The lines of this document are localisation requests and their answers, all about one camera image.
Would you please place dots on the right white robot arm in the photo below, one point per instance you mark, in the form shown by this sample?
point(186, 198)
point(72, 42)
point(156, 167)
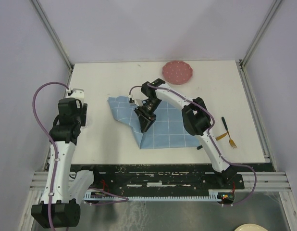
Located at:
point(197, 121)

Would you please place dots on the left aluminium frame post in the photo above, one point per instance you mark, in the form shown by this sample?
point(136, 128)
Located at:
point(51, 32)

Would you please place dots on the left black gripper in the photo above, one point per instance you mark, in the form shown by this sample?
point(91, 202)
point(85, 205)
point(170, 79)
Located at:
point(82, 111)

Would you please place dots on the right aluminium frame post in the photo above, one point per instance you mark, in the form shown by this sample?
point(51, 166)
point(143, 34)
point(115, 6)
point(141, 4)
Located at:
point(268, 18)

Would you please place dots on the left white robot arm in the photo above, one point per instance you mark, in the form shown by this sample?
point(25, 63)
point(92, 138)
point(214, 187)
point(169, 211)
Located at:
point(59, 206)

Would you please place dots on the light blue cable duct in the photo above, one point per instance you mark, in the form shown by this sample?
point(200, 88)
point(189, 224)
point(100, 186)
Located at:
point(94, 196)

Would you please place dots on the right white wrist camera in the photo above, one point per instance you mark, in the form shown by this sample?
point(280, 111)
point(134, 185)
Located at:
point(135, 102)

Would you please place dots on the aluminium frame post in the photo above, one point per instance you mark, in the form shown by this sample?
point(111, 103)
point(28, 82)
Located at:
point(51, 32)
point(268, 18)

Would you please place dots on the blue checked cloth placemat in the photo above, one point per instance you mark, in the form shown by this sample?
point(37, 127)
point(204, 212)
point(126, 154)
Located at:
point(166, 132)

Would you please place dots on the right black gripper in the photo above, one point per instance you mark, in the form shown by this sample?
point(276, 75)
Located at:
point(145, 119)

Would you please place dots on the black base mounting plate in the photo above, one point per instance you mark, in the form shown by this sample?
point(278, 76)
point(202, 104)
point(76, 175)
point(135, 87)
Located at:
point(162, 180)

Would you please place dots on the pink dotted plate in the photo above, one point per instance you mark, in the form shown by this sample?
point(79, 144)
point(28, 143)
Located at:
point(177, 72)

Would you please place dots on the green handled gold knife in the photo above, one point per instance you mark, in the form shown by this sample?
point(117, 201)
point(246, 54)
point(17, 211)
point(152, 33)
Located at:
point(217, 138)

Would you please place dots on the cream plate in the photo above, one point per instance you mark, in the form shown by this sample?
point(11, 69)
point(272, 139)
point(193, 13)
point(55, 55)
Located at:
point(250, 227)

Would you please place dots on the green handled gold fork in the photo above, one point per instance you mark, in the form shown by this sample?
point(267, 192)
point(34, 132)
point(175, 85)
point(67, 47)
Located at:
point(231, 141)

